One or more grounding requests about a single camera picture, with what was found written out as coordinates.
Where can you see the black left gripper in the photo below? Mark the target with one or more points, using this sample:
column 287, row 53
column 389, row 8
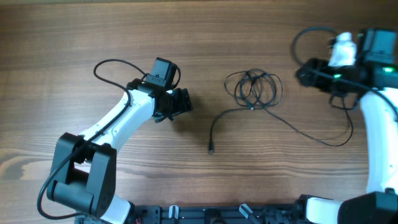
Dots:
column 183, row 104

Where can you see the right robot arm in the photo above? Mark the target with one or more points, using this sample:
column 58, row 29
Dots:
column 368, row 69

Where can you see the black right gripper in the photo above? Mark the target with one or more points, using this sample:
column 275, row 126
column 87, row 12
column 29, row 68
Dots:
column 315, row 80

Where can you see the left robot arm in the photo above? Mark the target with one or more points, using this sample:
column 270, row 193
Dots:
column 83, row 171

